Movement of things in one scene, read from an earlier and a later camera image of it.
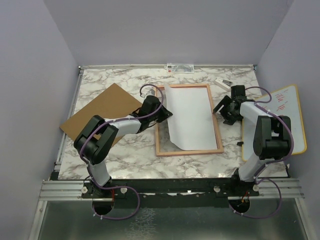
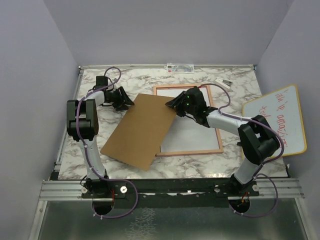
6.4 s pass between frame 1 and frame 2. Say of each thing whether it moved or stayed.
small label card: stayed
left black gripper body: moved
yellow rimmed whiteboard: stayed
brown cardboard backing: moved
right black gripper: moved
